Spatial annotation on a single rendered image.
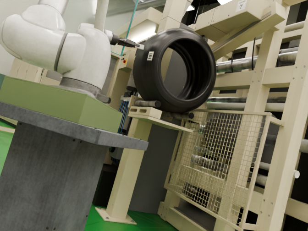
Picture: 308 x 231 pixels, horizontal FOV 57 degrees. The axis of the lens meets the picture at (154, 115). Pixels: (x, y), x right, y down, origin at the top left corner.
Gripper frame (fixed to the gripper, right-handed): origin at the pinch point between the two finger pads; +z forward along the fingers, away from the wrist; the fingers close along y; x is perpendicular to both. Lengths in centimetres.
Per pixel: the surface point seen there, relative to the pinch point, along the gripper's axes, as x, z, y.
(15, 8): -257, -104, 876
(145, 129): 56, 26, 25
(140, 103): 37.2, 12.5, 12.7
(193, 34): -14.8, 33.7, -12.2
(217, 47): -17, 67, 3
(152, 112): 43.5, 11.8, -11.9
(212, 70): 6, 55, -13
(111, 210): 122, 8, 28
